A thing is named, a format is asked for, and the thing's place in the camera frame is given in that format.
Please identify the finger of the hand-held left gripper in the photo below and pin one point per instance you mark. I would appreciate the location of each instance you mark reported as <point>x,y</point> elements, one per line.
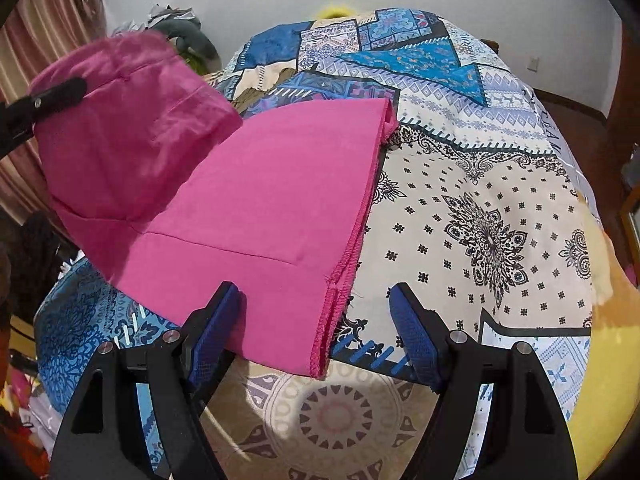
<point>60,92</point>

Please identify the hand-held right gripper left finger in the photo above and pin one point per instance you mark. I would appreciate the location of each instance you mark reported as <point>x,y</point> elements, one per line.
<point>215,340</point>

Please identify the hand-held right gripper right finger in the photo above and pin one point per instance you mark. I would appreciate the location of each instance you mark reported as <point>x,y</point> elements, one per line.
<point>412,340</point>

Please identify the pink pants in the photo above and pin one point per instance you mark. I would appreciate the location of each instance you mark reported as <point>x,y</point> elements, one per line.
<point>260,200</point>

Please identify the olive green pants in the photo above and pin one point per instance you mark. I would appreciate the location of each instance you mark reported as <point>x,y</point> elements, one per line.
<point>255,92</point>

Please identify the striped pink curtain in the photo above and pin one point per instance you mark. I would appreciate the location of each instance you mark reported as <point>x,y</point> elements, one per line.
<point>50,25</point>

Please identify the green storage bag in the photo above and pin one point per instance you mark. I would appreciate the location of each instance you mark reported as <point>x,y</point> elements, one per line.
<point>197,63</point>

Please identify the blue patchwork blanket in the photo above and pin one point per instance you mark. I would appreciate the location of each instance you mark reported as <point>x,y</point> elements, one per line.
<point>475,210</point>

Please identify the pile of clothes and bags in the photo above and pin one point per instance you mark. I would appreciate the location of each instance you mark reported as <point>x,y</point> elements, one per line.
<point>197,40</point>

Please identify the yellow bed sheet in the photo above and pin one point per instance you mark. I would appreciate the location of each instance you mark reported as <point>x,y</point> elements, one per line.
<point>610,360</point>

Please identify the yellow round object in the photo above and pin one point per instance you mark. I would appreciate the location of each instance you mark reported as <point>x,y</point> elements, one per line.
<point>335,8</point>

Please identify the white wall socket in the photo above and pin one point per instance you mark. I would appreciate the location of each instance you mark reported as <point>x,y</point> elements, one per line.
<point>534,64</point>

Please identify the wooden bed post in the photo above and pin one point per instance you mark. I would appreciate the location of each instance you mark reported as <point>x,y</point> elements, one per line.
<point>492,44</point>

